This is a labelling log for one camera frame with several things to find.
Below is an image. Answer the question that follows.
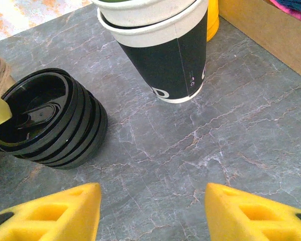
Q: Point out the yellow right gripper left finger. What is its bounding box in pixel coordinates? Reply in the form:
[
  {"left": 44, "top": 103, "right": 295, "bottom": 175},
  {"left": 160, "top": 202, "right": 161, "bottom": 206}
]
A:
[{"left": 0, "top": 182, "right": 102, "bottom": 241}]

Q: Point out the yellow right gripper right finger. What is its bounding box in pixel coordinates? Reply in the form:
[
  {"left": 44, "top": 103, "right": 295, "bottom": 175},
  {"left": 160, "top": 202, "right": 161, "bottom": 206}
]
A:
[{"left": 205, "top": 182, "right": 301, "bottom": 241}]

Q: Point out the black plastic cup lid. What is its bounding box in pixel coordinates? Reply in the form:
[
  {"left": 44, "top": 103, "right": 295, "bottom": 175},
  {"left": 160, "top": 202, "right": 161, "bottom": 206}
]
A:
[
  {"left": 0, "top": 68, "right": 74, "bottom": 153},
  {"left": 35, "top": 97, "right": 108, "bottom": 170},
  {"left": 5, "top": 80, "right": 94, "bottom": 162},
  {"left": 0, "top": 74, "right": 86, "bottom": 158},
  {"left": 15, "top": 87, "right": 101, "bottom": 166}
]

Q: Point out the black and white paper cup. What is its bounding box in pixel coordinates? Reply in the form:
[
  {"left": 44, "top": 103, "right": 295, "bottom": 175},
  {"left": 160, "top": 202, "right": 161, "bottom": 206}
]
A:
[
  {"left": 91, "top": 0, "right": 204, "bottom": 29},
  {"left": 97, "top": 0, "right": 209, "bottom": 104}
]

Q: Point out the brown cardboard box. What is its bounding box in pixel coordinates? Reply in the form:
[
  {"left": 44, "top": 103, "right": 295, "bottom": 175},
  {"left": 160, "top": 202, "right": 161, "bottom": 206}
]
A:
[{"left": 218, "top": 0, "right": 301, "bottom": 82}]

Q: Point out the yellow metal bucket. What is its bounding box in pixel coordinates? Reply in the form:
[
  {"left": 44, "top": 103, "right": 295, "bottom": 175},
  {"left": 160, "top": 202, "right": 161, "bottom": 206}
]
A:
[{"left": 206, "top": 0, "right": 220, "bottom": 42}]

